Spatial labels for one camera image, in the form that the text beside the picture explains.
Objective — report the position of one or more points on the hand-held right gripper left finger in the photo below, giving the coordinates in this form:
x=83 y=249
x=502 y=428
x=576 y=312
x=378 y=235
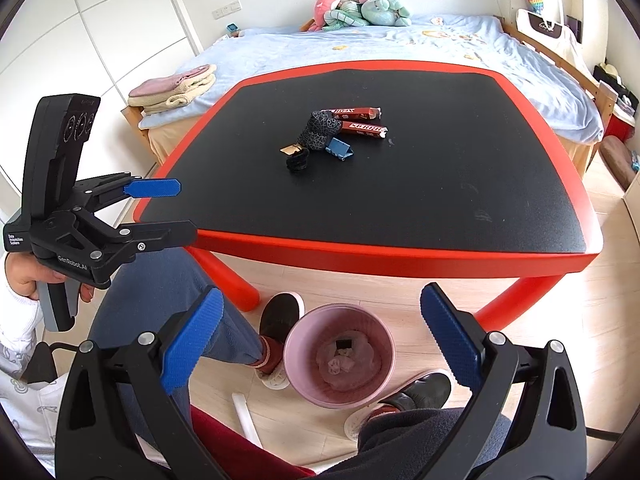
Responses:
x=192 y=342

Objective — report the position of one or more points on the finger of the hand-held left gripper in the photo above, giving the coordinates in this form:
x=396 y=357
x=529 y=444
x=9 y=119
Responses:
x=160 y=236
x=150 y=188

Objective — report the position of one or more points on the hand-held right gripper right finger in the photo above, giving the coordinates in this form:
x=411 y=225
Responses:
x=450 y=335

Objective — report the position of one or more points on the person's left forearm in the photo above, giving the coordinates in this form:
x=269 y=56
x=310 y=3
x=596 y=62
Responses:
x=17 y=315

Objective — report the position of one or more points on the pink trash bin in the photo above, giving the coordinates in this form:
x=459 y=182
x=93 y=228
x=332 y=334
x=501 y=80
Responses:
x=305 y=380

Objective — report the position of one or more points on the person's left hand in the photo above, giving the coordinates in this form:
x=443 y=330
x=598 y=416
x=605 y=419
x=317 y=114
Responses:
x=22 y=277

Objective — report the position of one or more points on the person's left leg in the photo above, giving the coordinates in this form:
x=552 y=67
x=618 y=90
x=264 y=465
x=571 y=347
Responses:
x=150 y=290

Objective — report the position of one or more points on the person's leg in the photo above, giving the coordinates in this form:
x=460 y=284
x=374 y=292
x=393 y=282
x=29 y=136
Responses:
x=150 y=290
x=415 y=440

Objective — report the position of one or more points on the person's right black shoe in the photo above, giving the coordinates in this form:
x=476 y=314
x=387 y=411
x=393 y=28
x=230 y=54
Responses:
x=425 y=390

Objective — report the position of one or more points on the person's black shoe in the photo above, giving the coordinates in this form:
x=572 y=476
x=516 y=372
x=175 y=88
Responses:
x=425 y=390
x=280 y=320

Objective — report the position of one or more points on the folded cream towel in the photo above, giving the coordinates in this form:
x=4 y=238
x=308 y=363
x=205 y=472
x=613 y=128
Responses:
x=170 y=100

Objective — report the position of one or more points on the person's left black shoe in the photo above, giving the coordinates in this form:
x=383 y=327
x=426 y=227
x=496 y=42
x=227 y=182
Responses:
x=280 y=320

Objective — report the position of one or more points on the red and black table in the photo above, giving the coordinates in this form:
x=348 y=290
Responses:
x=400 y=256

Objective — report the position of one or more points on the white flat stick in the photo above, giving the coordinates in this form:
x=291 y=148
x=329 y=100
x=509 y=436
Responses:
x=246 y=420

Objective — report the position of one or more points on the small black scrap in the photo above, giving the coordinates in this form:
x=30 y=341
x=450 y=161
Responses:
x=344 y=344

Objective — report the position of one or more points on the folded pink towel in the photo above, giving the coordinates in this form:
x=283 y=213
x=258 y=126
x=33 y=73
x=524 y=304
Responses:
x=172 y=82

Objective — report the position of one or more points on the person's right leg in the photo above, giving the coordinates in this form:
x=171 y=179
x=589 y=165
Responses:
x=415 y=440

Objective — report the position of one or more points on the crumpled white paper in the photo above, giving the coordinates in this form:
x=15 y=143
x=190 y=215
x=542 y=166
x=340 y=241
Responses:
x=341 y=364

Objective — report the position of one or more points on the red cloth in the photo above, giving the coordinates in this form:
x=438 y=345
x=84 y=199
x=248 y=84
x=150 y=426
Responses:
x=235 y=450

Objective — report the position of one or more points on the white wardrobe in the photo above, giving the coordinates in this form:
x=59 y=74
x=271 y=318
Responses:
x=75 y=25

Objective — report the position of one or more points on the small tan paper scrap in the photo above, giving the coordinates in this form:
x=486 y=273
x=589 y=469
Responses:
x=287 y=149

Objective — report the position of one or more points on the black chair armrest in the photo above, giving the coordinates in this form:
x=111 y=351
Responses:
x=42 y=365

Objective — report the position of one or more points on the black patterned crumpled bag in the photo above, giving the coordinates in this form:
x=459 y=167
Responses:
x=317 y=127

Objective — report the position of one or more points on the small blue device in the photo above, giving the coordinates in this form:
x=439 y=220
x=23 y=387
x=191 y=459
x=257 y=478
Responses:
x=232 y=30

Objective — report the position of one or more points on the light blue bedsheet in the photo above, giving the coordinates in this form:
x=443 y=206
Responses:
x=280 y=50

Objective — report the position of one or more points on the blue binder clip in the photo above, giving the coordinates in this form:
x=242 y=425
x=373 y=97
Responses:
x=338 y=148

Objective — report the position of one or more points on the red candy bar wrapper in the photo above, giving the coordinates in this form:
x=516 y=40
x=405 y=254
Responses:
x=356 y=112
x=364 y=129

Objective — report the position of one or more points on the brown cushion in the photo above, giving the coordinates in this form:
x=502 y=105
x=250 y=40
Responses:
x=617 y=160

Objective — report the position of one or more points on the pink plush toy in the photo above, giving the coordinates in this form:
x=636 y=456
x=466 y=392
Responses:
x=327 y=5

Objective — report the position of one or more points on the green striped plush toy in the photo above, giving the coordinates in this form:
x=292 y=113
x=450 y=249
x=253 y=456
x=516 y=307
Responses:
x=345 y=16

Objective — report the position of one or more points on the red box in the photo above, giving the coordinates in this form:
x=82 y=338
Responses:
x=620 y=127

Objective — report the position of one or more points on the wooden bed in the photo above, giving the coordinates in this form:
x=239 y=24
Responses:
x=607 y=97

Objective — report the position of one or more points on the teal elephant plush toy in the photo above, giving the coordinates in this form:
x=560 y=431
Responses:
x=382 y=10

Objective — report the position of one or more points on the white tote bag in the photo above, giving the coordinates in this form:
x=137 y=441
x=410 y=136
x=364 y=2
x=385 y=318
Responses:
x=550 y=40

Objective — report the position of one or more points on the rainbow knitted pouch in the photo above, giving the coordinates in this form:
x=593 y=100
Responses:
x=534 y=0

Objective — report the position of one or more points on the white wall socket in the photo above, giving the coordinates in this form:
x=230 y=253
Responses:
x=227 y=10

